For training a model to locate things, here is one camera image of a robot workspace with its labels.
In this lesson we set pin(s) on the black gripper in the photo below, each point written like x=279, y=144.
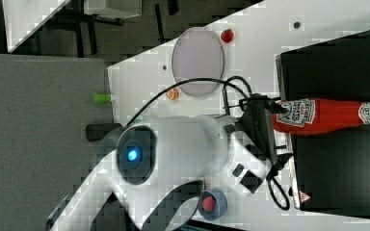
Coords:
x=257, y=123

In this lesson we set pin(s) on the red plush ketchup bottle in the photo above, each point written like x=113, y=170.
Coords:
x=312, y=116

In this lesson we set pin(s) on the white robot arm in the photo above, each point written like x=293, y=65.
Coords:
x=156, y=168

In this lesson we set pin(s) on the blue bowl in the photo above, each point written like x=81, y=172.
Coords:
x=221, y=204

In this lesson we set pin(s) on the orange slice toy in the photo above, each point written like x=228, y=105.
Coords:
x=173, y=94

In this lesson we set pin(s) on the pale purple plate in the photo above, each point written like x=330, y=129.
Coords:
x=197, y=54

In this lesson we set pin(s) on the red strawberry toy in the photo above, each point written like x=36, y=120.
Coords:
x=227, y=36

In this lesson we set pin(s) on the red plush ball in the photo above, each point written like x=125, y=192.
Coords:
x=208, y=204

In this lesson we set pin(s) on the green plush toy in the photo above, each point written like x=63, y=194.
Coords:
x=100, y=98

